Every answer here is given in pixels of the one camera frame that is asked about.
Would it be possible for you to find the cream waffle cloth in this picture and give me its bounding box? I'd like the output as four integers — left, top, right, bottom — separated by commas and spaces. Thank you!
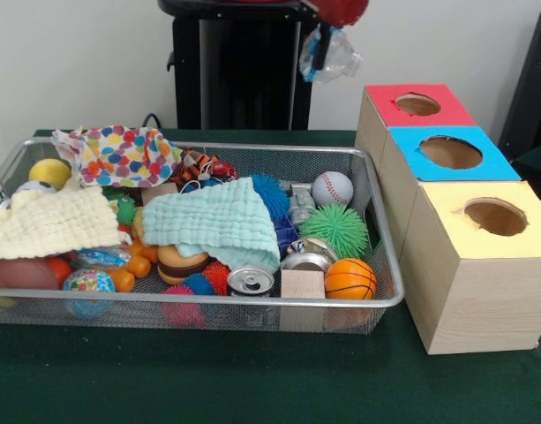
0, 185, 132, 261

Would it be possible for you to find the clear crinkled plastic packet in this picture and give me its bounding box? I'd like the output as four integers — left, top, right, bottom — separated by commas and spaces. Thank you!
298, 24, 364, 85

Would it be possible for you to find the large green spiky ball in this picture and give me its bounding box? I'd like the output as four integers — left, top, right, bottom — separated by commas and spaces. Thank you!
299, 203, 369, 258

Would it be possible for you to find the yellow ball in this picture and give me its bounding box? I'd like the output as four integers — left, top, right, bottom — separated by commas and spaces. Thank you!
27, 157, 72, 186

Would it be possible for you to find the silver mesh bin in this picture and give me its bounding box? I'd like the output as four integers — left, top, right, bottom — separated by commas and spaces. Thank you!
0, 136, 406, 337

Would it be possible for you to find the blue spiky ball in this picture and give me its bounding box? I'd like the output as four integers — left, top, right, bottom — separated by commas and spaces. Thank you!
251, 173, 291, 221

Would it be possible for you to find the polka-dot cloth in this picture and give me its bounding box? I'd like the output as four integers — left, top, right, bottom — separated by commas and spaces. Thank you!
50, 125, 185, 189

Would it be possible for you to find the dark green table cloth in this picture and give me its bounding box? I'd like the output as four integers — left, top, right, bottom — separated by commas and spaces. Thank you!
512, 140, 541, 189
0, 127, 541, 424

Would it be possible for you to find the orange toy basketball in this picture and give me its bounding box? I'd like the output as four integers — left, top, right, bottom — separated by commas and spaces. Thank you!
324, 257, 378, 300

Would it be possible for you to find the white toy baseball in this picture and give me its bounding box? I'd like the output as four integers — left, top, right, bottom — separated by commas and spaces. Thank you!
312, 170, 355, 208

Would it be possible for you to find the wooden block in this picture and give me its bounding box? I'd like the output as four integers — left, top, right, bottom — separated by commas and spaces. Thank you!
280, 269, 327, 299

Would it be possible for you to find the mint waffle cloth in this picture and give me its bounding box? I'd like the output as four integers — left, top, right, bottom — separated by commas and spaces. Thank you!
141, 177, 281, 273

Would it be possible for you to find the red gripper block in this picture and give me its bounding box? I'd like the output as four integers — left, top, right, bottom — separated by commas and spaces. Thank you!
304, 0, 369, 72

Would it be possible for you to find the silver can with pull tab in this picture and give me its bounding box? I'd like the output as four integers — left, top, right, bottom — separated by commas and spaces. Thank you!
226, 264, 275, 297

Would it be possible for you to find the wooden box with three holes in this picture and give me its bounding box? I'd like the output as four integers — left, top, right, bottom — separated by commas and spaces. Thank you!
354, 82, 541, 356

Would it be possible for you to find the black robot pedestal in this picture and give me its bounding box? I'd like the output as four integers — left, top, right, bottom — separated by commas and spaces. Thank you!
157, 0, 344, 131

